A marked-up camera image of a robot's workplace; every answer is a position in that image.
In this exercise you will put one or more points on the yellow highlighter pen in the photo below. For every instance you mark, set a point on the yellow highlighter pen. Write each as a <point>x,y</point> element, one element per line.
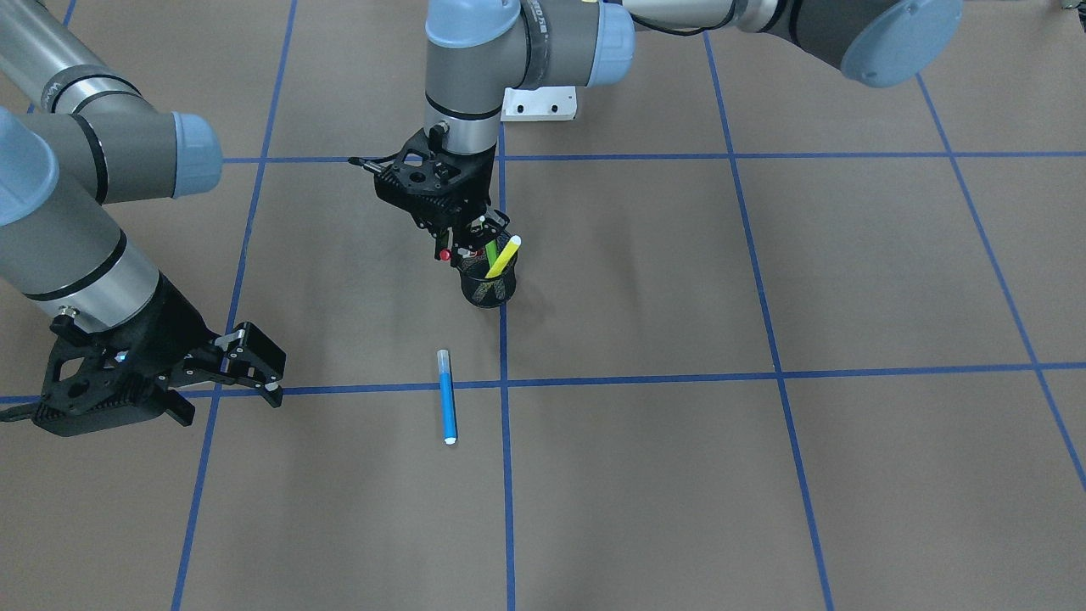
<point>505,257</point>

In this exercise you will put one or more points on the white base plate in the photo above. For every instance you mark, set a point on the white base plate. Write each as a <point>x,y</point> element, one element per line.
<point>542,104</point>

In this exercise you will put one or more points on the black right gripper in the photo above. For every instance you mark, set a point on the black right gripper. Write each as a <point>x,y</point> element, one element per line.
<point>172,329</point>

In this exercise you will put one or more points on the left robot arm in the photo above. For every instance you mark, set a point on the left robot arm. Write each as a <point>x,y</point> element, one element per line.
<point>479,49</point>

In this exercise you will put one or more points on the black mesh pen cup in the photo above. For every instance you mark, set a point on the black mesh pen cup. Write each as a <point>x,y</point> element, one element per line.
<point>485,292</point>

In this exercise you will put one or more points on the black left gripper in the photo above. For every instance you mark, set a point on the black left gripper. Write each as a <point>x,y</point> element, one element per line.
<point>480,185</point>

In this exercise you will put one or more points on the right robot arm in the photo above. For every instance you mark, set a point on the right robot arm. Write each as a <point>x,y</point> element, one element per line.
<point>93,140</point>

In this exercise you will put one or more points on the brown paper table mat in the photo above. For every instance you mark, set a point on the brown paper table mat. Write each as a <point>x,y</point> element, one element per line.
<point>781,341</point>

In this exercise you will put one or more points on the blue marker pen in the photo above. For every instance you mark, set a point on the blue marker pen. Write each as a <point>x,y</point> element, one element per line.
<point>447,405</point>

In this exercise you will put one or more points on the green marker pen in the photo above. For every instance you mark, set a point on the green marker pen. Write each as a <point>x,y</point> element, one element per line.
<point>491,251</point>

